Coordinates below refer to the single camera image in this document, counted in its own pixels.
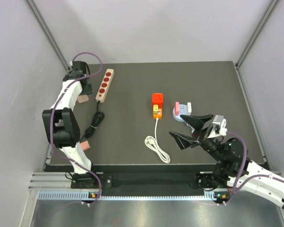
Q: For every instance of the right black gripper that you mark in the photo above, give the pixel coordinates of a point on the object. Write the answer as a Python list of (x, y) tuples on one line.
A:
[(199, 136)]

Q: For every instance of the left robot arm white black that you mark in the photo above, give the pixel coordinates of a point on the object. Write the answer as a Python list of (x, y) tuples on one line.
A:
[(62, 128)]

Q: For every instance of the blue round power socket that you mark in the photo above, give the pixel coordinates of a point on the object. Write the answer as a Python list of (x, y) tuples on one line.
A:
[(182, 112)]

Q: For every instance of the grey slotted cable duct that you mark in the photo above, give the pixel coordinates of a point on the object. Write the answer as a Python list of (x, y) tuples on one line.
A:
[(91, 196)]

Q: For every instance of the white usb charger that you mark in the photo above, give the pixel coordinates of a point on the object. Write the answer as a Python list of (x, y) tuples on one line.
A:
[(188, 108)]

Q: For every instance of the pink cube adapter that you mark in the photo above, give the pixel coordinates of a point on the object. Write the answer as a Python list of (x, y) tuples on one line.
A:
[(82, 98)]

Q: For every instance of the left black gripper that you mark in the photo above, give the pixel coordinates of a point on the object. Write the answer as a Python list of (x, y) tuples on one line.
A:
[(88, 90)]

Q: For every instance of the beige red power strip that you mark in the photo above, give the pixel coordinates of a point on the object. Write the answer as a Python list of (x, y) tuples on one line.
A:
[(104, 86)]

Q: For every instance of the salmon pink plug adapter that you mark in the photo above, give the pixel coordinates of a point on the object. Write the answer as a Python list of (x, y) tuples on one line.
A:
[(85, 145)]

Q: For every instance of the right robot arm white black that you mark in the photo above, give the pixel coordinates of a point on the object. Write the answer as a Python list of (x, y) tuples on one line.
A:
[(233, 168)]

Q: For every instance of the pink square adapter plug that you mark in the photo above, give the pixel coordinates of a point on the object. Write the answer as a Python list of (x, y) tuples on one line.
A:
[(176, 109)]

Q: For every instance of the orange power strip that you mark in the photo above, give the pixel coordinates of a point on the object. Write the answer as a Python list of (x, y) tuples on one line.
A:
[(159, 116)]

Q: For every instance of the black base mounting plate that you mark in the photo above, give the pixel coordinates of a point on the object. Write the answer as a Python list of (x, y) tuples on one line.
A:
[(192, 180)]

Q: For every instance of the red plug adapter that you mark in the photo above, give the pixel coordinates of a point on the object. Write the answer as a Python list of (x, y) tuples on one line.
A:
[(158, 99)]

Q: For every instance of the yellow cube charger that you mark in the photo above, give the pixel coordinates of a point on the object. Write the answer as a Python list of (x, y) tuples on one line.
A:
[(155, 109)]

